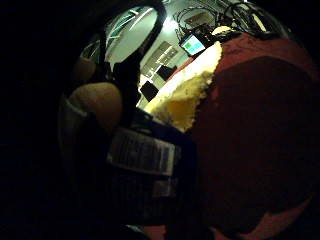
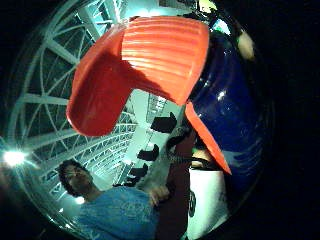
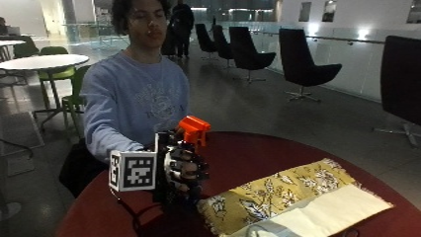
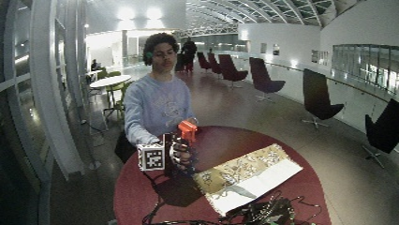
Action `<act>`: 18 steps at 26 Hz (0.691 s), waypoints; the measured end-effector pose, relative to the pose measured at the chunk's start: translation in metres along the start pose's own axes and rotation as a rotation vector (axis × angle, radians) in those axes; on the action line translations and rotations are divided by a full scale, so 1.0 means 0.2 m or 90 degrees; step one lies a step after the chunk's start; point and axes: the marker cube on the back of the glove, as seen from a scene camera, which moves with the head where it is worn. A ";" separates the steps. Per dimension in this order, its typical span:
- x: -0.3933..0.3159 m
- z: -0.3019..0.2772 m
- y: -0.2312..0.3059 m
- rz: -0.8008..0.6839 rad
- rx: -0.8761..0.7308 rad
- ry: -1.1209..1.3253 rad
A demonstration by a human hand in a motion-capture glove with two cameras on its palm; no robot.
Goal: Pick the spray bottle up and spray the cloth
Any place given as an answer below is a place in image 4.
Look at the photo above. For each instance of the green chair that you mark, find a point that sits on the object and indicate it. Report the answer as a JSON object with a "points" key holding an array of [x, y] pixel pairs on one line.
{"points": [[114, 74], [115, 93]]}

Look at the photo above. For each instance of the white marker cube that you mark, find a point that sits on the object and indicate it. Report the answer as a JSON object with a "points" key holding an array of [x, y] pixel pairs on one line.
{"points": [[151, 157]]}

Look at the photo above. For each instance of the glass window panel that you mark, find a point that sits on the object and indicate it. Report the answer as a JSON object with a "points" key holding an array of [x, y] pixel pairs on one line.
{"points": [[368, 67]]}

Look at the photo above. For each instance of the dark swivel lounge chair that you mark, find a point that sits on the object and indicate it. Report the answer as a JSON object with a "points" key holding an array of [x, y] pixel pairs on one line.
{"points": [[263, 78], [385, 129], [319, 100], [214, 63], [203, 61], [229, 70]]}

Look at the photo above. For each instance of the white round table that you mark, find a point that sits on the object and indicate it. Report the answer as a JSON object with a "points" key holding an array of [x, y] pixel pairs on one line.
{"points": [[110, 81]]}

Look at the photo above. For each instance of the framed wall picture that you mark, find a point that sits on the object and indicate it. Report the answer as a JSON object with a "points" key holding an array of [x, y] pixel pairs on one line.
{"points": [[276, 49], [264, 48]]}

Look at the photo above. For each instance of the green earpiece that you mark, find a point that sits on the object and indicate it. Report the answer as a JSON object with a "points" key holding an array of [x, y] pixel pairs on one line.
{"points": [[150, 55]]}

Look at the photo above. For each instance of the floral patterned cloth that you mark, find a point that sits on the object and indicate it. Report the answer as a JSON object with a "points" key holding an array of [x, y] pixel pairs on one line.
{"points": [[245, 176]]}

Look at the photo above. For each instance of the the person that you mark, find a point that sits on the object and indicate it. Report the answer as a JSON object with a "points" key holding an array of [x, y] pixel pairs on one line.
{"points": [[156, 103]]}

